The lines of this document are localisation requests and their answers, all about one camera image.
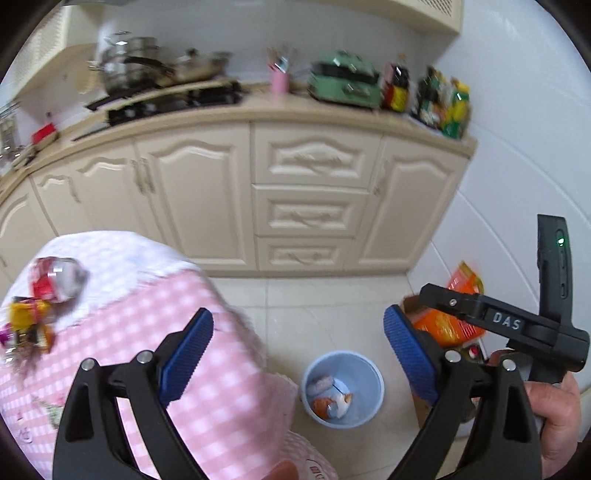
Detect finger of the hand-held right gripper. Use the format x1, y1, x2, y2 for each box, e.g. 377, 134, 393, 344
419, 283, 485, 334

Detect yellow red snack wrapper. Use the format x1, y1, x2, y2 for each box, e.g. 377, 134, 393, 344
10, 298, 55, 354

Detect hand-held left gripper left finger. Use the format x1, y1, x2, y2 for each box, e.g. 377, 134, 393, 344
52, 307, 215, 480

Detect person's right hand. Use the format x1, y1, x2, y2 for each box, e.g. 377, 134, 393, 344
489, 350, 581, 479

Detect purple snack wrapper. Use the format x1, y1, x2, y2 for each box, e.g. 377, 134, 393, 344
0, 323, 47, 374

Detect pink checked tablecloth table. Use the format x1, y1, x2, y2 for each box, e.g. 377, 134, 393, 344
0, 231, 340, 480

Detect orange white crumpled wrapper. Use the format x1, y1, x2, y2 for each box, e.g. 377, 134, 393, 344
313, 391, 354, 420

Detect green countertop appliance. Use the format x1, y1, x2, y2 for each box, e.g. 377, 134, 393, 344
307, 51, 385, 110

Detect black gas hob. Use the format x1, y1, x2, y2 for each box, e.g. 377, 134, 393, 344
85, 80, 243, 126

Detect blue plastic trash bin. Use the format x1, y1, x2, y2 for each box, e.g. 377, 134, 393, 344
301, 351, 385, 430

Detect red box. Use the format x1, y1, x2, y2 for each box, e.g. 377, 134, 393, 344
31, 123, 61, 145

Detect yellow green bottle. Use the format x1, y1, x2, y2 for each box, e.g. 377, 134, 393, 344
441, 79, 472, 140

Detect cream kitchen base cabinet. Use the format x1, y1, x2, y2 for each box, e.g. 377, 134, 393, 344
0, 83, 479, 283

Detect small cream cabinet drawer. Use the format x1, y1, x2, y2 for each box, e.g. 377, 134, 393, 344
255, 236, 359, 273

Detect large cream cabinet drawer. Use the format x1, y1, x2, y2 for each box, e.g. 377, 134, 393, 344
253, 124, 382, 188

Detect steel wok with lid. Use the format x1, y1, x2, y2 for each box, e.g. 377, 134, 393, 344
172, 48, 232, 85

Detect metal wire rack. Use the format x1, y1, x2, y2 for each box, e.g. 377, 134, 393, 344
0, 99, 24, 172

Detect medium cream cabinet drawer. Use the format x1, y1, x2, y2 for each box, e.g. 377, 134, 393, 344
252, 185, 370, 239

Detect red white snack wrapper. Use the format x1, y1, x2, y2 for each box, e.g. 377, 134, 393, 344
31, 257, 89, 304

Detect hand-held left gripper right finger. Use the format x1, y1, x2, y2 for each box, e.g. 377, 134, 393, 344
382, 304, 542, 480

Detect stacked steel steamer pot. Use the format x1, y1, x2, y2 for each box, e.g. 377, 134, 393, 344
90, 36, 162, 93

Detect cream cabinet door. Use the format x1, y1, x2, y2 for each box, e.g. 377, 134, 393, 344
74, 143, 185, 259
31, 164, 100, 241
358, 136, 468, 272
136, 122, 258, 272
0, 182, 54, 282

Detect cream lattice wall cabinet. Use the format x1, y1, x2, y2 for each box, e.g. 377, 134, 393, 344
382, 0, 465, 34
18, 2, 100, 93

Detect dark sauce bottle yellow label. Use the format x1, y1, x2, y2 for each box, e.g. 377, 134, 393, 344
380, 61, 413, 112

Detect bunch of kitchen utensils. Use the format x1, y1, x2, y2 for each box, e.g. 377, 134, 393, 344
266, 45, 297, 75

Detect orange printed package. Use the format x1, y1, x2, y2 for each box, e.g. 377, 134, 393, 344
412, 261, 486, 348

